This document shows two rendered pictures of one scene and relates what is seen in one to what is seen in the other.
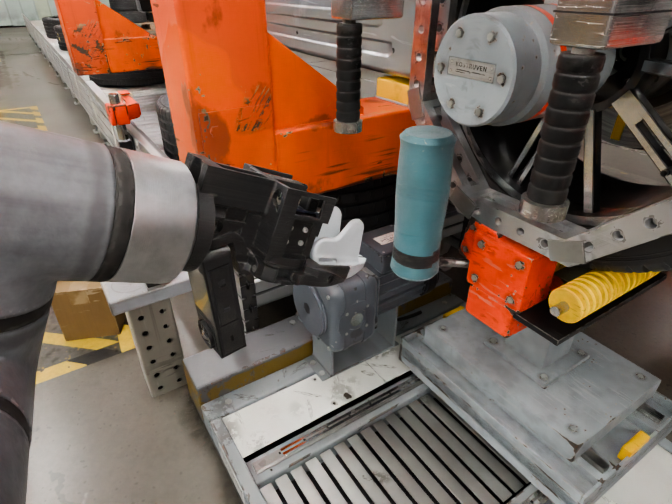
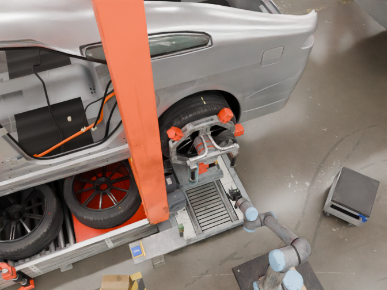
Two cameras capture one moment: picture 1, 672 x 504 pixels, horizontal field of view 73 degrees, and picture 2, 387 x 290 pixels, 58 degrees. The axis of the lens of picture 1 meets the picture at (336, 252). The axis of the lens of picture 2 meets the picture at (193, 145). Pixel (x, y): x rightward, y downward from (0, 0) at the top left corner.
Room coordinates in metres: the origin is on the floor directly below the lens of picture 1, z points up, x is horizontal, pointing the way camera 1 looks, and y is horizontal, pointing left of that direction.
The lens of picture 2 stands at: (0.46, 1.25, 3.20)
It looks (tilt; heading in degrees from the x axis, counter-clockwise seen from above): 57 degrees down; 280
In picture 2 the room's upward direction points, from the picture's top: 1 degrees clockwise
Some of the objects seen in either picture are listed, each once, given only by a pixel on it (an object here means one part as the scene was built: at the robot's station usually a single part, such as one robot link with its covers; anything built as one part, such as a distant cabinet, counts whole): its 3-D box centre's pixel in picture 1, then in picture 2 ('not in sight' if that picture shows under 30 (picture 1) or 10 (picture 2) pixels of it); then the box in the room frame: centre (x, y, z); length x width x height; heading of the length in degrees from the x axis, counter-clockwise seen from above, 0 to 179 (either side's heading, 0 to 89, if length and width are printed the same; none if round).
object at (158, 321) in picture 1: (150, 319); (156, 254); (0.90, 0.47, 0.21); 0.10 x 0.10 x 0.42; 33
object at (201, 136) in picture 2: not in sight; (196, 145); (0.69, -0.15, 1.03); 0.19 x 0.18 x 0.11; 123
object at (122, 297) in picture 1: (133, 246); (158, 244); (0.88, 0.45, 0.44); 0.43 x 0.17 x 0.03; 33
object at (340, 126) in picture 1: (348, 76); (193, 174); (0.69, -0.02, 0.83); 0.04 x 0.04 x 0.16
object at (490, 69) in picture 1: (525, 65); (205, 149); (0.64, -0.25, 0.85); 0.21 x 0.14 x 0.14; 123
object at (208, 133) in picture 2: not in sight; (221, 137); (0.53, -0.26, 1.03); 0.19 x 0.18 x 0.11; 123
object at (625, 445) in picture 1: (526, 380); (193, 168); (0.77, -0.45, 0.13); 0.50 x 0.36 x 0.10; 33
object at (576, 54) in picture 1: (561, 135); (233, 160); (0.41, -0.20, 0.83); 0.04 x 0.04 x 0.16
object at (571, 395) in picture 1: (545, 317); (193, 159); (0.77, -0.45, 0.32); 0.40 x 0.30 x 0.28; 33
